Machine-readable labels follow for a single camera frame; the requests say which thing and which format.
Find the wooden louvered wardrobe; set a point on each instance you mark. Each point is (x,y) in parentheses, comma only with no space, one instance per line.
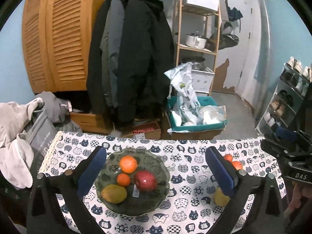
(56,37)

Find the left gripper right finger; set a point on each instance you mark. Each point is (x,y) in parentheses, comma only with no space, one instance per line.
(266,214)

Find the orange fruit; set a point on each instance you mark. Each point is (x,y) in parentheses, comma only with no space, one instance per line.
(237,165)

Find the wooden shelf rack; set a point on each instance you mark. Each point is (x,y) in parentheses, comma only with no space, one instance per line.
(188,20)

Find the yellow-green pear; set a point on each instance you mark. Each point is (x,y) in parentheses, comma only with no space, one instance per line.
(220,199)

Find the white storage bin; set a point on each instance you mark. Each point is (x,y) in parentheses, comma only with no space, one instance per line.
(212,5)

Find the dark umbrella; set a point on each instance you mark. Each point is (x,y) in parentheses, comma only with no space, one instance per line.
(234,14)

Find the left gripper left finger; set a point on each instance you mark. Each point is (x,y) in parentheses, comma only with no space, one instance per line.
(44,213)

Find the small cardboard box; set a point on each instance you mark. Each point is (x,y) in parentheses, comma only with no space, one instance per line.
(150,130)

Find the metal shoe rack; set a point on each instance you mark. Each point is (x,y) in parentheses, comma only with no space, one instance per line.
(286,107)

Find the white cooking pot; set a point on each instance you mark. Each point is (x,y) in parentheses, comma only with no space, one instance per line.
(195,40)

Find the white patterned drawer box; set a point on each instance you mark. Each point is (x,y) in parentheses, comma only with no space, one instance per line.
(202,80)

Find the clear plastic bag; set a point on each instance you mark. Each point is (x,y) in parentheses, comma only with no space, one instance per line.
(212,114)

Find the cardboard box under crate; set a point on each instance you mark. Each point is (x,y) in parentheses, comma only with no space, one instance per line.
(165,125)

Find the yellow-red mango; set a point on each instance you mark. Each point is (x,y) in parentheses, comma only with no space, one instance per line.
(114,194)

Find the grey tote bag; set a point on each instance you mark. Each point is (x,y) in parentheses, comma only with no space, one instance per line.
(40,134)

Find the green glass bowl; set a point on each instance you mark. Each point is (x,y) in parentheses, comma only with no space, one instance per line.
(136,203)

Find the black hanging coat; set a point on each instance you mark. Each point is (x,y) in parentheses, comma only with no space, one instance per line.
(131,49)

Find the large orange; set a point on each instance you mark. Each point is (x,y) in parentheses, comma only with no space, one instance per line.
(128,164)

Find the red apple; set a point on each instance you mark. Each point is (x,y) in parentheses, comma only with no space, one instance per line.
(145,181)

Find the grey vertical pipe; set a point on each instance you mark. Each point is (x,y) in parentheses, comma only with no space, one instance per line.
(262,69)

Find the person right hand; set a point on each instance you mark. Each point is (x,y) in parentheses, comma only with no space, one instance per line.
(299,191)

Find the grey clothes pile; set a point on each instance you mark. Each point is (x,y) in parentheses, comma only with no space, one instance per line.
(16,153)

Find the dark hanging bag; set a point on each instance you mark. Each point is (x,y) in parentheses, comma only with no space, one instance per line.
(226,38)

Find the teal plastic crate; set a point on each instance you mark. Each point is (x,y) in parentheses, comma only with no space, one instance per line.
(175,118)

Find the small orange tangerine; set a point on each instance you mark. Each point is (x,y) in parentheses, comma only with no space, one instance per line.
(123,180)

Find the white door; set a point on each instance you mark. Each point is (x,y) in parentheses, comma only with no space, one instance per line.
(231,61)

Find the metal round pan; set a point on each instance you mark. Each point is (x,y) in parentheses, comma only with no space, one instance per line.
(197,62)

